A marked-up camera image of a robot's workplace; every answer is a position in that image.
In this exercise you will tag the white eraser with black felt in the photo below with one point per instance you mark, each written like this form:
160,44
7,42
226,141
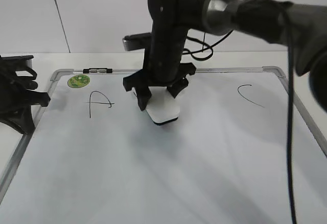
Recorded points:
162,108

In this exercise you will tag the white board with grey frame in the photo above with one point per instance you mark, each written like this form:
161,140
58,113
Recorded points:
95,157

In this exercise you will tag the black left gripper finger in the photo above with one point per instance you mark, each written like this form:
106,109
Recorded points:
20,120
37,98

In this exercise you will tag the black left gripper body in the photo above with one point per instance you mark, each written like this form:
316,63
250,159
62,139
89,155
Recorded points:
17,76

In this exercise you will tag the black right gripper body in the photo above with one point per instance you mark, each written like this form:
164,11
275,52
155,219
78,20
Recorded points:
172,19

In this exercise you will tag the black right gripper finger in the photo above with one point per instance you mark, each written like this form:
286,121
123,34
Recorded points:
177,87
143,95

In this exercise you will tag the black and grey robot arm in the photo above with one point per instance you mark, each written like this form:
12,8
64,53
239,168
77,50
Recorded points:
299,27

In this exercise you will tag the round green sticker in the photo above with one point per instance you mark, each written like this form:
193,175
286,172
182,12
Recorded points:
78,81

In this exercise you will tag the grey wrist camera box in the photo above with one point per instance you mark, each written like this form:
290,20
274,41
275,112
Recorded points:
137,41

